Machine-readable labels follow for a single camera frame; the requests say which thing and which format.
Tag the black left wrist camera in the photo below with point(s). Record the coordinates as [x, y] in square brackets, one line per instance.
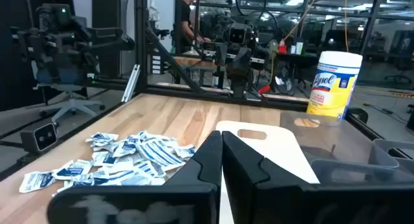
[237, 35]

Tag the small translucent grey bin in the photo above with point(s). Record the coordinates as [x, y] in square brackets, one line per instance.
[401, 146]

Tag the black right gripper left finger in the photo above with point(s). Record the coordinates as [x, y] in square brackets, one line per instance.
[145, 204]

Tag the wooden workbench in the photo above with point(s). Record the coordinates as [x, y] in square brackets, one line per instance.
[194, 61]

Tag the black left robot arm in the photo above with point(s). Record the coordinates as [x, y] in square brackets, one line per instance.
[238, 88]

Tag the yellow white Lysol wipes canister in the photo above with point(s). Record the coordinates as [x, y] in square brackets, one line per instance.
[333, 85]

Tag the black floor fan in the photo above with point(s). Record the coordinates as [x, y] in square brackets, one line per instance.
[284, 80]

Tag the large translucent grey bin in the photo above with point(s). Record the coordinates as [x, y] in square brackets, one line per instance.
[339, 143]

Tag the white packet with navy block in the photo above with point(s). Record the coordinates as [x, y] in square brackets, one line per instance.
[186, 151]
[35, 181]
[102, 138]
[124, 148]
[72, 169]

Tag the black desk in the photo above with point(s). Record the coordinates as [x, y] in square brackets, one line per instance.
[297, 57]

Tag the silver aluminium extrusion bar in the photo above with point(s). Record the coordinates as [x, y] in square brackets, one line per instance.
[131, 83]

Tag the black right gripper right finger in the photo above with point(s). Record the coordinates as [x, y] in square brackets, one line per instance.
[291, 204]

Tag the white plastic bin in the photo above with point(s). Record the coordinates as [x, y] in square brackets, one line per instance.
[281, 149]

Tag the person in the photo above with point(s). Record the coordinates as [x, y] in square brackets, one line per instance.
[186, 20]
[154, 10]

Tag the black table clamp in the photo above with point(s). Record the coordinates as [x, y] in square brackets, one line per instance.
[359, 113]

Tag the grey office chair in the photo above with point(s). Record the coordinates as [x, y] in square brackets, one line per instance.
[72, 104]

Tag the small black table-level camera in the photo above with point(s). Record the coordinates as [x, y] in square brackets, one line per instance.
[40, 137]

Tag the white packet with blue print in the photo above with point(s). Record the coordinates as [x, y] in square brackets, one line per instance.
[77, 184]
[147, 168]
[103, 158]
[121, 177]
[145, 135]

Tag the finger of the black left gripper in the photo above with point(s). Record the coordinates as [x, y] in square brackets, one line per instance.
[244, 63]
[233, 63]

